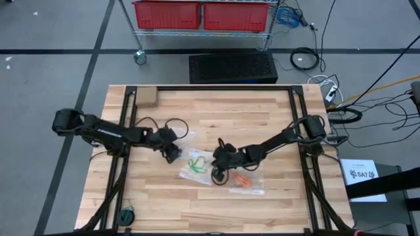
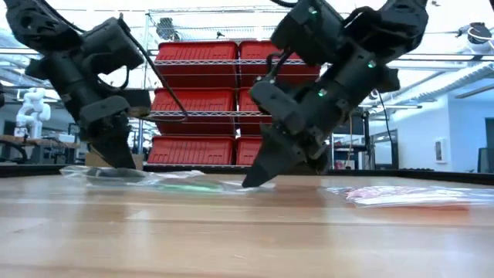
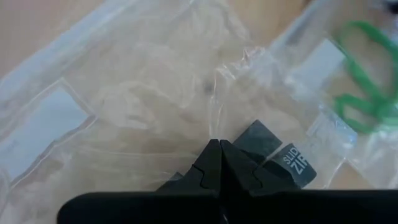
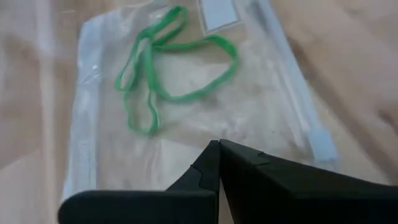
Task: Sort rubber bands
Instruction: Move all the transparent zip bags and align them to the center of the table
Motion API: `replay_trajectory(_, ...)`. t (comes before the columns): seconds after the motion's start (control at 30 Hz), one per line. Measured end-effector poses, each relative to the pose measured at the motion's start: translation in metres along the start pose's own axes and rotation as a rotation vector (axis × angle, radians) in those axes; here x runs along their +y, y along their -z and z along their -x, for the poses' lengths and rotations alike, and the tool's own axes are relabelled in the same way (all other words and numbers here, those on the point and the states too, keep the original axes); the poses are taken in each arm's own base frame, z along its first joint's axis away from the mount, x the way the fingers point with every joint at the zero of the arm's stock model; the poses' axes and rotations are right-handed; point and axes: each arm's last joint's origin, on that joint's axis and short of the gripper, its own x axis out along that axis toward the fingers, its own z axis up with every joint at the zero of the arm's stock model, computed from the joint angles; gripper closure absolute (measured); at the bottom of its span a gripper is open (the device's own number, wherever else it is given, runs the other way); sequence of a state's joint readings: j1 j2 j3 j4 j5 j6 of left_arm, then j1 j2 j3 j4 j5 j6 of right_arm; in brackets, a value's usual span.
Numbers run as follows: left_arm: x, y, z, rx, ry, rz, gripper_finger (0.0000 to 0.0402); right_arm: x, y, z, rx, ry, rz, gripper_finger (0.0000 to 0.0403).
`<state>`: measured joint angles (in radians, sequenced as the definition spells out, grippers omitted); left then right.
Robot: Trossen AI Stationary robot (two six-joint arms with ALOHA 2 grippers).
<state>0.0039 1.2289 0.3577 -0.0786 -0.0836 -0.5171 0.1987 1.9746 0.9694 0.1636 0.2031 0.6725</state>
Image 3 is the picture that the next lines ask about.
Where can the green rubber band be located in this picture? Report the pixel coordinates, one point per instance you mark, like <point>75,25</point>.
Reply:
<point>360,74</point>

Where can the clear plastic zip bag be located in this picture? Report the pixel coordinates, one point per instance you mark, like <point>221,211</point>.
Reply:
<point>46,124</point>
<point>317,65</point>

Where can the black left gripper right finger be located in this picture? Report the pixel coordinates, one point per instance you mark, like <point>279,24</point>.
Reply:
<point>295,208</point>

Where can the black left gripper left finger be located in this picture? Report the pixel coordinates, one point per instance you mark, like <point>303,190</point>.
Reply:
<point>140,208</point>

